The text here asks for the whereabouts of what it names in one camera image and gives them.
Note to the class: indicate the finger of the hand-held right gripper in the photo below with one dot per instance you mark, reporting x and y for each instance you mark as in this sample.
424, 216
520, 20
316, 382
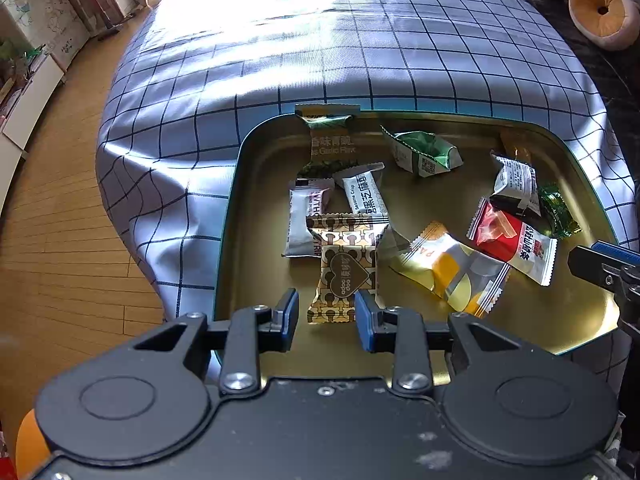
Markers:
595, 267
615, 255

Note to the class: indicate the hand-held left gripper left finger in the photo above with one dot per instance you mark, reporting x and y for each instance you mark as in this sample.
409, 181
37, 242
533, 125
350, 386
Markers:
287, 317

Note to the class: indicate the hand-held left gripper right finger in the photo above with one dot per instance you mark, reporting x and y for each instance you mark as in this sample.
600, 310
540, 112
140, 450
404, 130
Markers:
364, 322

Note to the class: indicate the gold patterned snack packet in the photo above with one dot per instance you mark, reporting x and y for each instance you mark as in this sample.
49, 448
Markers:
345, 265

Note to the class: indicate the small green candy packet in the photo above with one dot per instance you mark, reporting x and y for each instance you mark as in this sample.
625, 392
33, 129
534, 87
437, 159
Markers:
557, 210

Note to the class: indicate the gold metal tin box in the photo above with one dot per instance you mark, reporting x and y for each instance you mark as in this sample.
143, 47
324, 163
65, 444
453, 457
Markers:
550, 320

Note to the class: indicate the red white snack packet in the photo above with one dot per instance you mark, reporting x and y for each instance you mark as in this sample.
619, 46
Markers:
515, 242

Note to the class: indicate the yellow grey snack packet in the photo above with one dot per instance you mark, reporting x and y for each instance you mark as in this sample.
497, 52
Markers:
450, 270

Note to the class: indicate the white pink snack packet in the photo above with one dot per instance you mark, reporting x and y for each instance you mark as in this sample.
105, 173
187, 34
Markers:
305, 215

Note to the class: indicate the white black snack packet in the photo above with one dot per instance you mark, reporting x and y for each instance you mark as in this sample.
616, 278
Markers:
517, 182

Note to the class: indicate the white sesame crisp packet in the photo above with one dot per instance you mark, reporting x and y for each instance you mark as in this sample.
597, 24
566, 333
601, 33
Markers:
362, 190

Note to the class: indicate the dark green snack packet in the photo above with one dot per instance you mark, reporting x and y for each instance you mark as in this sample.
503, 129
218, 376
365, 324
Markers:
425, 152

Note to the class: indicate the olive green pea packet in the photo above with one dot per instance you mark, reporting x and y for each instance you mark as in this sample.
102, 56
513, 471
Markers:
327, 140

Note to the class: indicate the yellow round plush cushion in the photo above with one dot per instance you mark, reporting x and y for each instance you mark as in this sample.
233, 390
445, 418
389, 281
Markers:
600, 10

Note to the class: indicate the blue checked tablecloth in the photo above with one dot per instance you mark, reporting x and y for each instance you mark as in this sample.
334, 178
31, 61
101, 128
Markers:
300, 35

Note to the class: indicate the white low cabinet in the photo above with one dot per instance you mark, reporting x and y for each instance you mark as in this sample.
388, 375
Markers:
30, 100

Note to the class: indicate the red stick vacuum cleaner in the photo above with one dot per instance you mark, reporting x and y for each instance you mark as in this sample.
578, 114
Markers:
102, 0

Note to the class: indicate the books and toys clutter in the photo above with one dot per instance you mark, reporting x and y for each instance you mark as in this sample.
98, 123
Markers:
17, 60

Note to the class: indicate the white cartoon print cabinet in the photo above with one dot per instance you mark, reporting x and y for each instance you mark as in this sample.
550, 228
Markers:
40, 5

